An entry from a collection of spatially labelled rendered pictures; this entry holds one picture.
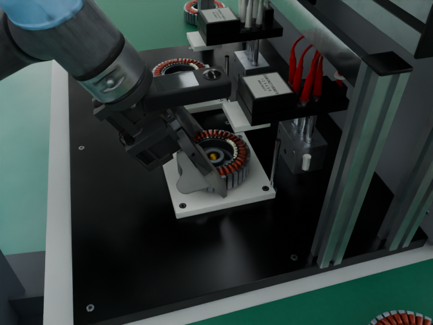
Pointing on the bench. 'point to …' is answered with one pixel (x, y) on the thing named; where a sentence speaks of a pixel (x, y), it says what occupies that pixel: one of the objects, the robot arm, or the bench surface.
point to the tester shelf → (401, 22)
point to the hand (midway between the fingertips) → (216, 162)
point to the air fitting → (306, 162)
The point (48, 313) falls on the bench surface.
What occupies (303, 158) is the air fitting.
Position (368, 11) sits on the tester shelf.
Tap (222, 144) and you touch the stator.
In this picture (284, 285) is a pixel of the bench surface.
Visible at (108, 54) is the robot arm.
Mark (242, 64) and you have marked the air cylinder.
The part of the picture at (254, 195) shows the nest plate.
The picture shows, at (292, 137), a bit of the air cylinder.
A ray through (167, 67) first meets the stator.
